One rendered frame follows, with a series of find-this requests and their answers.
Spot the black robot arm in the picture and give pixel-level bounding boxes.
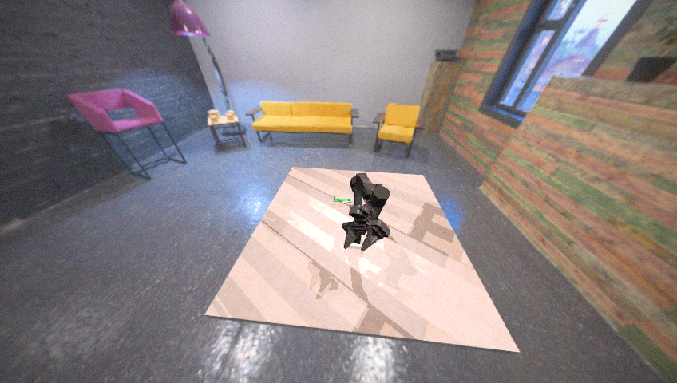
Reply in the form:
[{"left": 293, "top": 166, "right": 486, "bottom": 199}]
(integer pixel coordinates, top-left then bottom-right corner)
[{"left": 349, "top": 173, "right": 390, "bottom": 244}]

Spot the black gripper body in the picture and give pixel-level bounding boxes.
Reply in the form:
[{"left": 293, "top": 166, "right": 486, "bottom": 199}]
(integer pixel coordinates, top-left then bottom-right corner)
[{"left": 342, "top": 209, "right": 390, "bottom": 237}]

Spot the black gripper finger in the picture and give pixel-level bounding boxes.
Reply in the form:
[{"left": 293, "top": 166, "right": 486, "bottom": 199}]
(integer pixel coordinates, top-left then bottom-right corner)
[
  {"left": 361, "top": 227, "right": 383, "bottom": 251},
  {"left": 343, "top": 227, "right": 358, "bottom": 249}
]

